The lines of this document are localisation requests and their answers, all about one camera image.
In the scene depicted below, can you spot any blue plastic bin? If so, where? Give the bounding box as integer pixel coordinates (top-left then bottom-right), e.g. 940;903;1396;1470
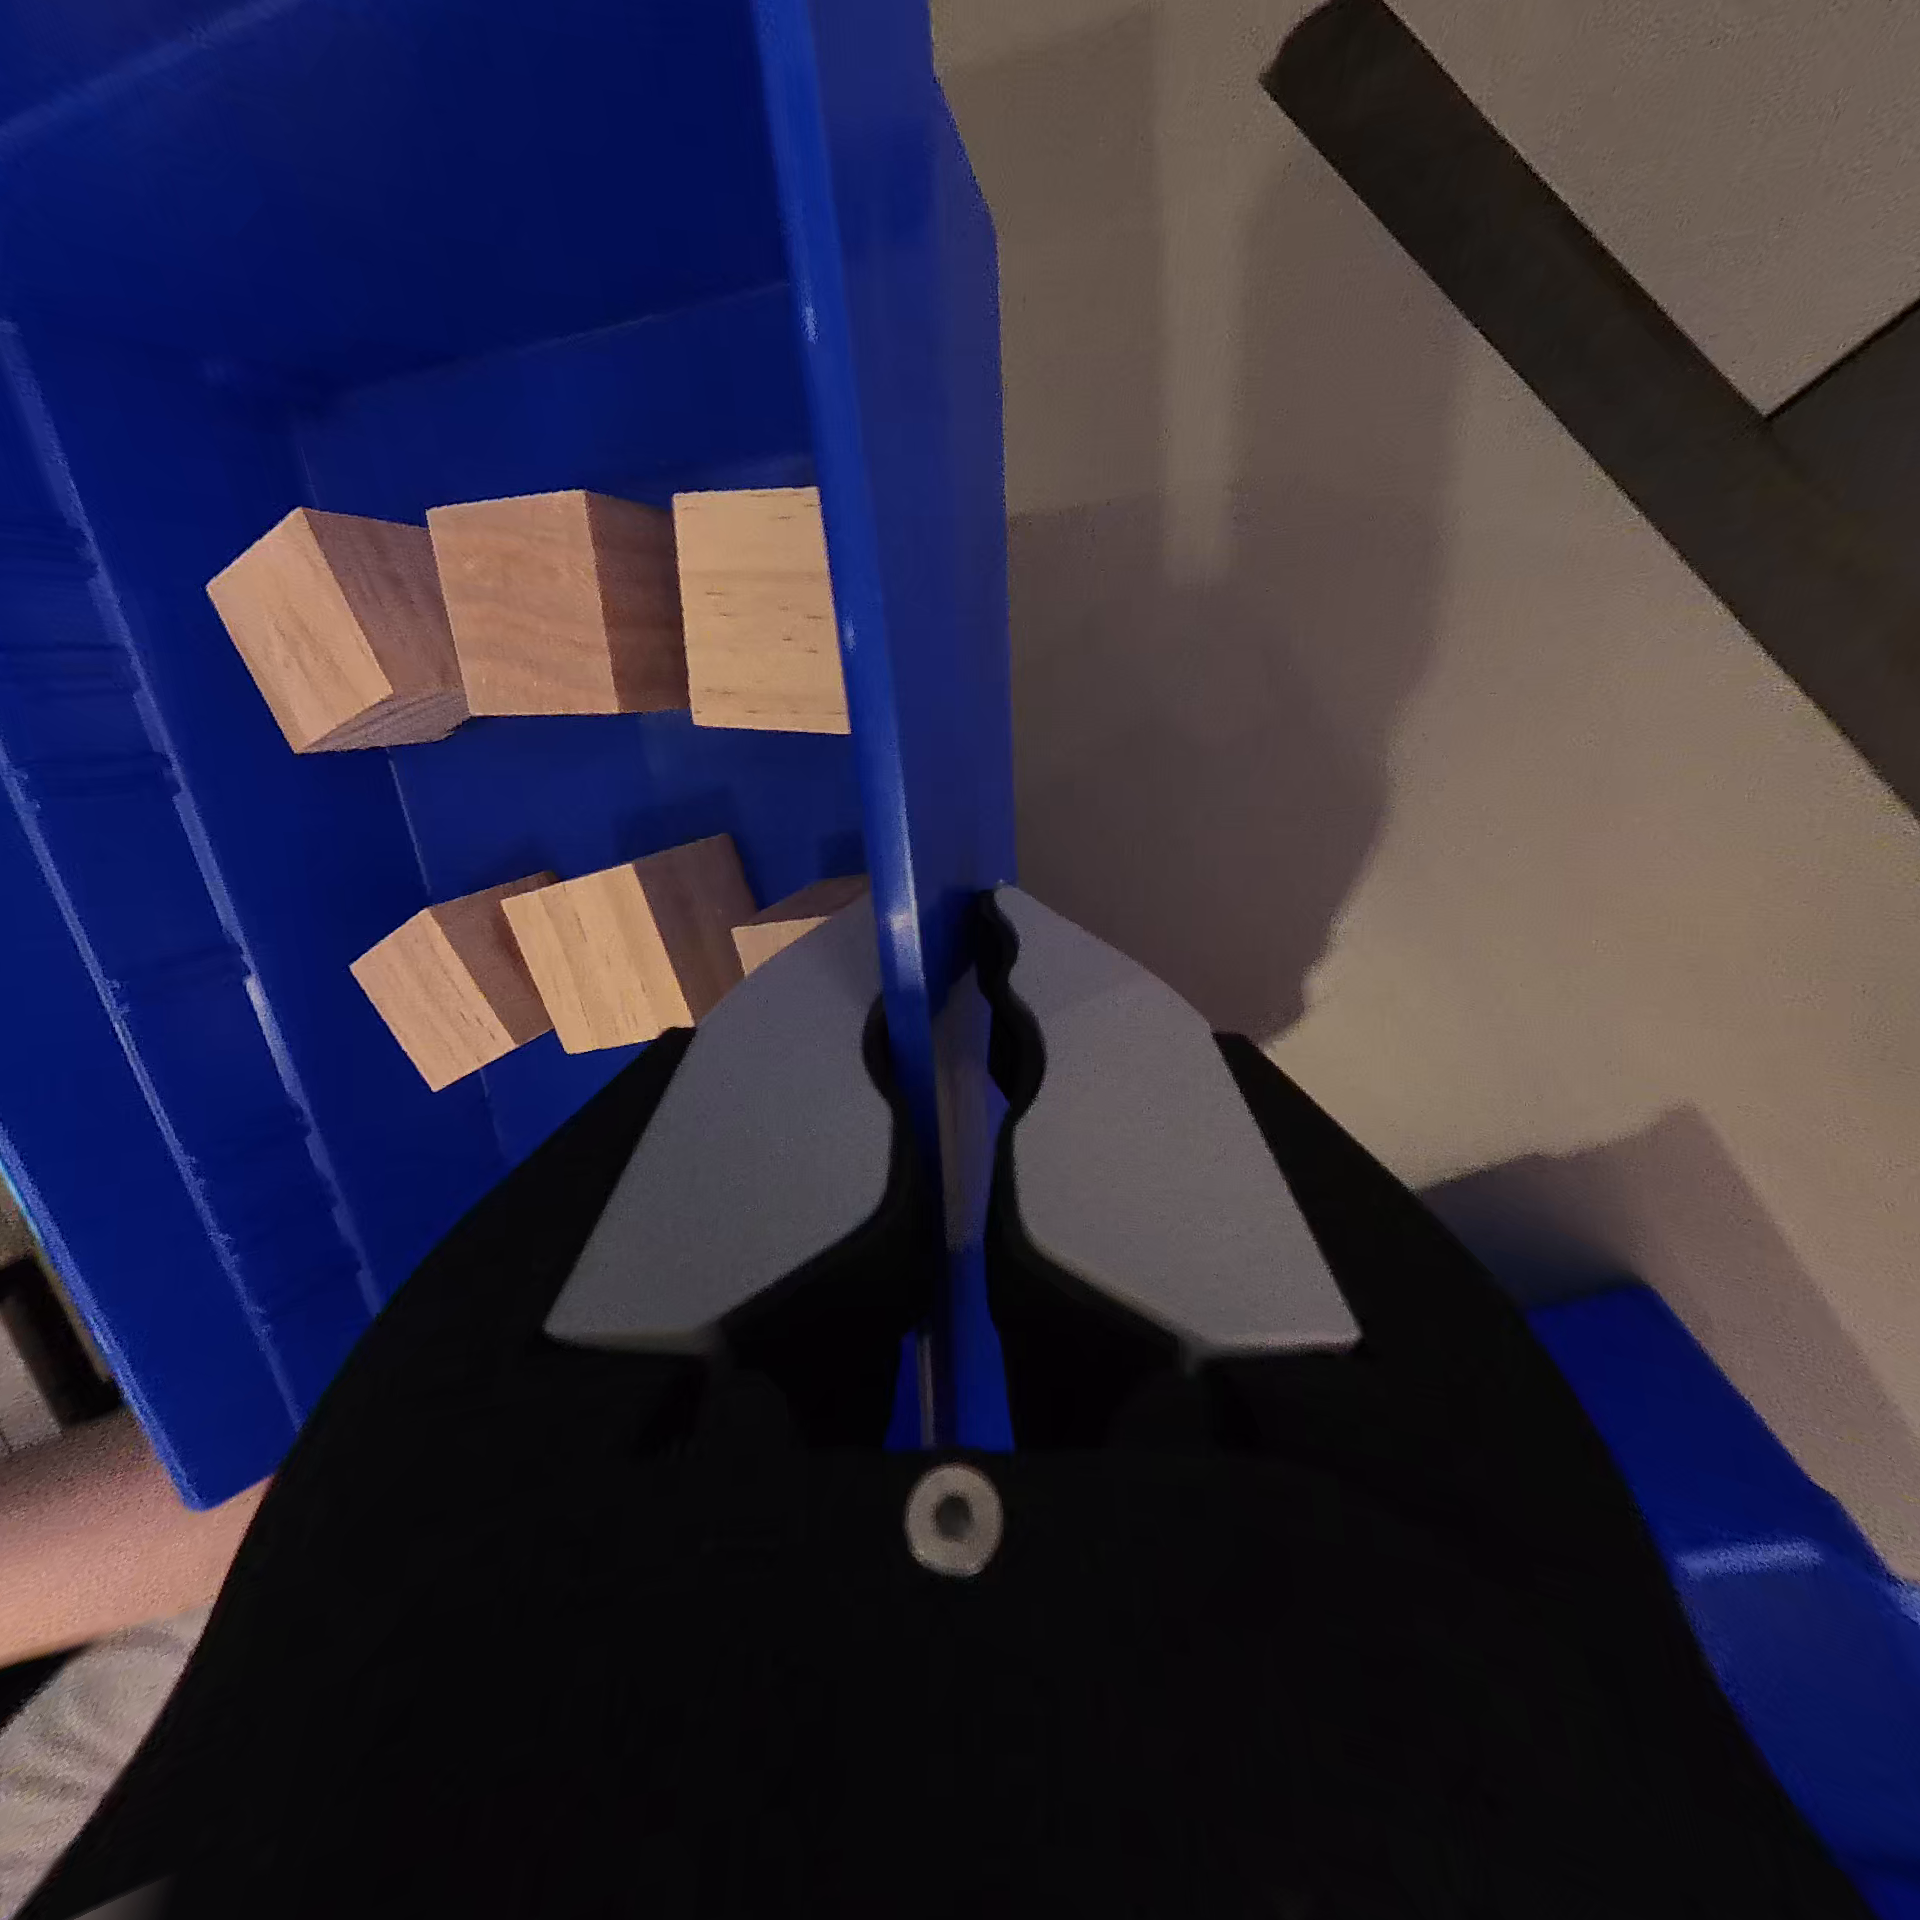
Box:
0;0;1030;1511
1521;1283;1920;1920

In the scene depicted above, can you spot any group of plain wooden cubes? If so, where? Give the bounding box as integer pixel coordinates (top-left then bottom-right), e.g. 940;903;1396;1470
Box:
204;486;876;1092

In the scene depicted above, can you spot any person's light clothing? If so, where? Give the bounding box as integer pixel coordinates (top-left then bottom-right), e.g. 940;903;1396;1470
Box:
0;1612;204;1920

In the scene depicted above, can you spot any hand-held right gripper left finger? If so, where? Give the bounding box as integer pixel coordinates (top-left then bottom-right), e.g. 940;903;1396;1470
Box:
540;895;940;1362

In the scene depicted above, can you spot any person's left forearm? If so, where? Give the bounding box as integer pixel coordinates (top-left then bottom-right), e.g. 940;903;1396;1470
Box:
0;1477;264;1660

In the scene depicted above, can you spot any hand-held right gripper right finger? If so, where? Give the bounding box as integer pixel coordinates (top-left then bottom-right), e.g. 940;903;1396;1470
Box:
974;885;1366;1362

